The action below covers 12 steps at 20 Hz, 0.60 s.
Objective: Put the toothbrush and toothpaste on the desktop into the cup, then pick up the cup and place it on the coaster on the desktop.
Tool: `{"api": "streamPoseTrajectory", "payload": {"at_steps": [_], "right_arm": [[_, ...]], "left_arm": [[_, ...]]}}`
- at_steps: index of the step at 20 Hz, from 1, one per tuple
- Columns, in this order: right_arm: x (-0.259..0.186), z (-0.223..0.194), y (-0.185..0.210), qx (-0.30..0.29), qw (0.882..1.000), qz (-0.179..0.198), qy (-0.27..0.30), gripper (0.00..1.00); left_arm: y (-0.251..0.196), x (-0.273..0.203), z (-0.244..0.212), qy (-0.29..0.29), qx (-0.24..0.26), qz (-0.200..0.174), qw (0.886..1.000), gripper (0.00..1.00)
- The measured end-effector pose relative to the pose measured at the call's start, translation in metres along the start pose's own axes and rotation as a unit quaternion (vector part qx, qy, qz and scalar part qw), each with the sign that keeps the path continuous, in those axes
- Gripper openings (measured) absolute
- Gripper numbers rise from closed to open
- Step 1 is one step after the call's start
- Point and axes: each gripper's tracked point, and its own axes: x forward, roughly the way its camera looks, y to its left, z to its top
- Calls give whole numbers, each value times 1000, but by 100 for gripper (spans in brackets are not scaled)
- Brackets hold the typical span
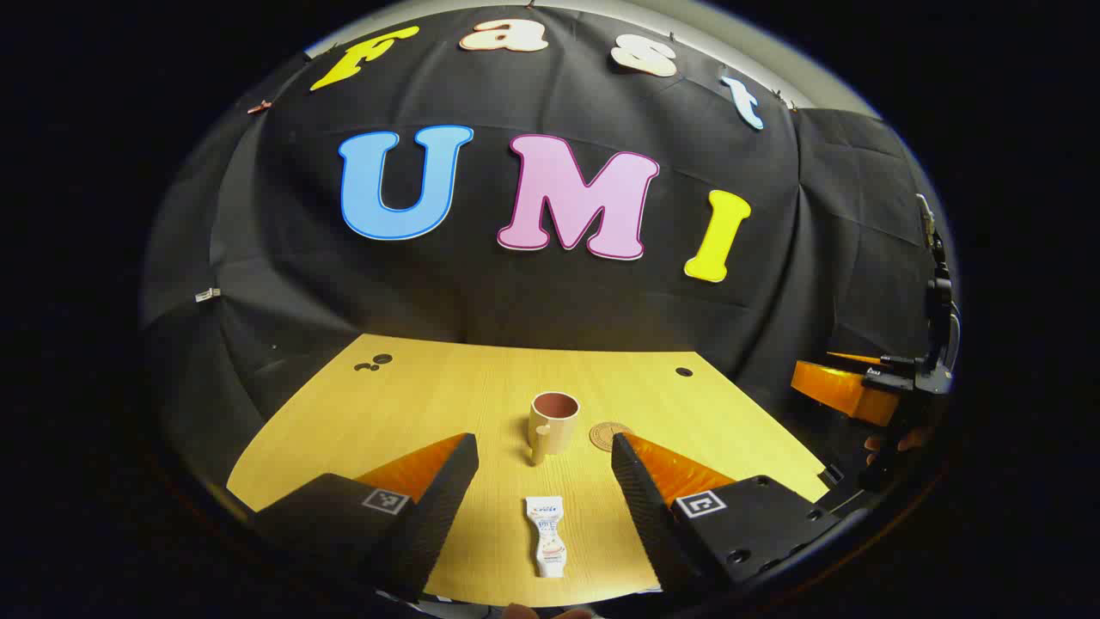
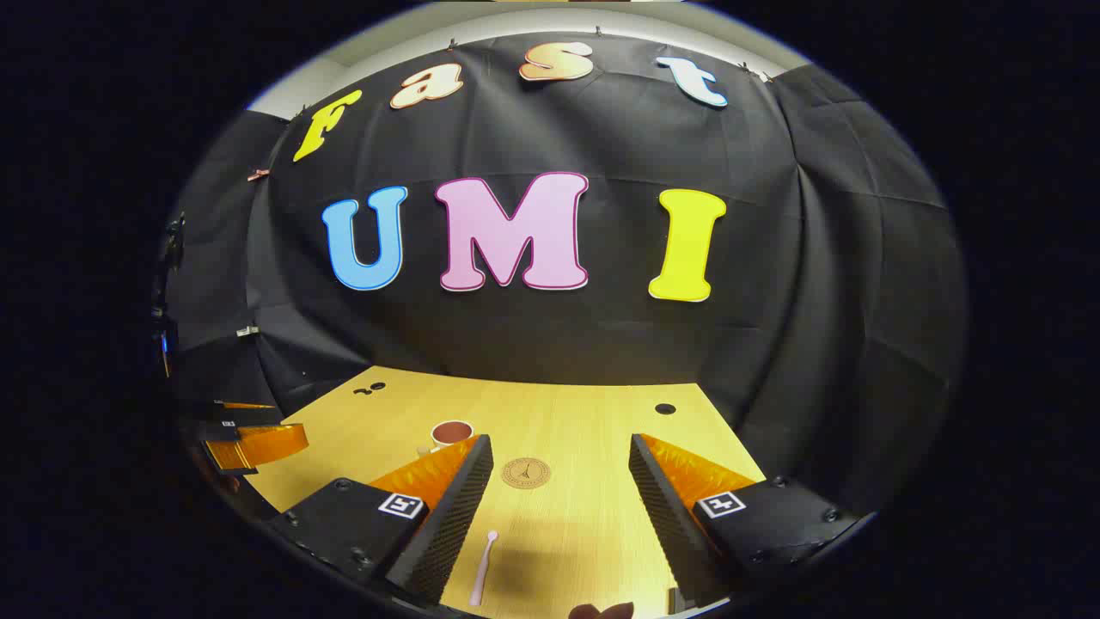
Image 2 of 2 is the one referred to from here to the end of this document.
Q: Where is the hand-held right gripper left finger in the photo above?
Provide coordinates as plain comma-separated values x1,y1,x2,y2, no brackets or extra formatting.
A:
262,434,495,607

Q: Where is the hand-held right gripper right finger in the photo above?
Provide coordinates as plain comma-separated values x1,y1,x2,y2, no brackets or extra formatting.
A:
627,432,869,613

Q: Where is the pale pink toothbrush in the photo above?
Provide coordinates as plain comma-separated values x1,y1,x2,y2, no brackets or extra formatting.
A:
469,530,499,607

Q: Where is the round brown coaster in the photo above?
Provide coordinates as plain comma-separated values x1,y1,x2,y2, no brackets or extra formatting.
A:
501,457,553,491

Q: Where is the beige cup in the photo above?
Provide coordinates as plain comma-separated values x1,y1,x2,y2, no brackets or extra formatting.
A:
417,420,476,457

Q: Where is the wooden desktop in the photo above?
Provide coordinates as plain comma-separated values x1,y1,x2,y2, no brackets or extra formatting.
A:
245,365,768,619

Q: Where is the dark stand with blue light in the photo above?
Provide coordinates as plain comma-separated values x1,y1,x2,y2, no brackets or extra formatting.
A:
153,213,186,379

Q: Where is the black backdrop cloth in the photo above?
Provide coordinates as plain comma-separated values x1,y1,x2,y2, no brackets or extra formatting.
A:
159,30,968,517

